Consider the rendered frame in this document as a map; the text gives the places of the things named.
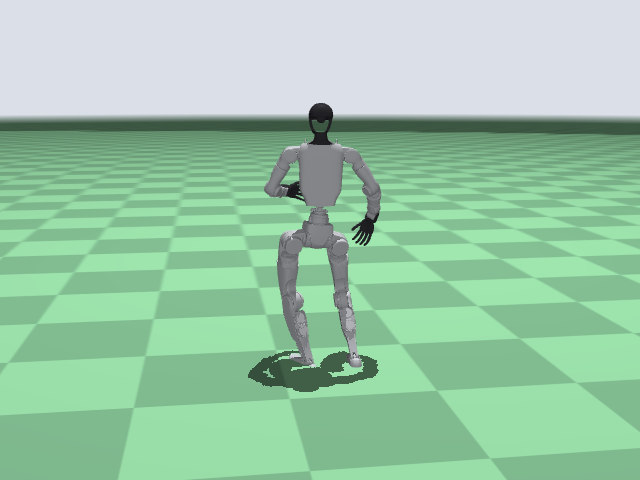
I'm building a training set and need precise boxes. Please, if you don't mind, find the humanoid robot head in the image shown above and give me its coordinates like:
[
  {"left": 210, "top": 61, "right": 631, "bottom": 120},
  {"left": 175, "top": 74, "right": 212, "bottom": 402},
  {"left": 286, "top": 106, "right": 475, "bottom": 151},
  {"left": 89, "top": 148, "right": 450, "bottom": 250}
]
[{"left": 309, "top": 103, "right": 333, "bottom": 145}]

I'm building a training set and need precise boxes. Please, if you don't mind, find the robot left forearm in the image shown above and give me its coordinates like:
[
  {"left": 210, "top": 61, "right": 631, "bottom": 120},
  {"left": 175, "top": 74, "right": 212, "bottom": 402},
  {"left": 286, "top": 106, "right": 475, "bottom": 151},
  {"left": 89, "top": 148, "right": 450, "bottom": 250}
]
[{"left": 264, "top": 181, "right": 288, "bottom": 198}]

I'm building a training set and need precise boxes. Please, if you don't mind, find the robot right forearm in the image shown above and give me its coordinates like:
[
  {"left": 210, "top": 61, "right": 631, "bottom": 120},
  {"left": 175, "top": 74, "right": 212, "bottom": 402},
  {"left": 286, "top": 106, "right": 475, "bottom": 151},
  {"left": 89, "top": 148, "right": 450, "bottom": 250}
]
[{"left": 367, "top": 182, "right": 381, "bottom": 220}]

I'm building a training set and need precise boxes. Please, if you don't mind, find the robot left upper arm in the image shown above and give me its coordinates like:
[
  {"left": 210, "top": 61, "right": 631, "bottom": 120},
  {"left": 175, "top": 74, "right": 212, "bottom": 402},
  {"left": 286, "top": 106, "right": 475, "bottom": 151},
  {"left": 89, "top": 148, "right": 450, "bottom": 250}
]
[{"left": 264, "top": 146, "right": 301, "bottom": 197}]

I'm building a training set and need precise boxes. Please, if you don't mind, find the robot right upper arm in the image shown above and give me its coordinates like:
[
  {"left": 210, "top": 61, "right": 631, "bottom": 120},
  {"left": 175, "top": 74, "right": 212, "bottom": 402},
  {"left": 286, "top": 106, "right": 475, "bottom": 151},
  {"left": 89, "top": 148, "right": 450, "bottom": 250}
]
[{"left": 342, "top": 147, "right": 380, "bottom": 197}]

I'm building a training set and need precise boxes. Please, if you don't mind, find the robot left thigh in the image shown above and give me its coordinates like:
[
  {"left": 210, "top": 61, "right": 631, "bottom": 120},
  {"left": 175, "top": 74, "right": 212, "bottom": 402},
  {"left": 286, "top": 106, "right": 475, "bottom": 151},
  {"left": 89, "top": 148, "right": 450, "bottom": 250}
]
[{"left": 277, "top": 229, "right": 306, "bottom": 312}]

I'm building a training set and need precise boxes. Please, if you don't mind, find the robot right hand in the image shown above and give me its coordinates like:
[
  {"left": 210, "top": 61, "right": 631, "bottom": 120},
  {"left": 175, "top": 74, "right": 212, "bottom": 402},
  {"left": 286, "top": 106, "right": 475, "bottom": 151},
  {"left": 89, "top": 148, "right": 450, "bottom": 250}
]
[{"left": 351, "top": 211, "right": 379, "bottom": 246}]

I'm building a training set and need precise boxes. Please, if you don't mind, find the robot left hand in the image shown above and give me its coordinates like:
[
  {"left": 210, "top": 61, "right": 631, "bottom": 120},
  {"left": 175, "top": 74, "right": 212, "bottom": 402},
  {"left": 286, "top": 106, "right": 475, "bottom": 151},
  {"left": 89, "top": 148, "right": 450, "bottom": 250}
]
[{"left": 280, "top": 181, "right": 305, "bottom": 202}]

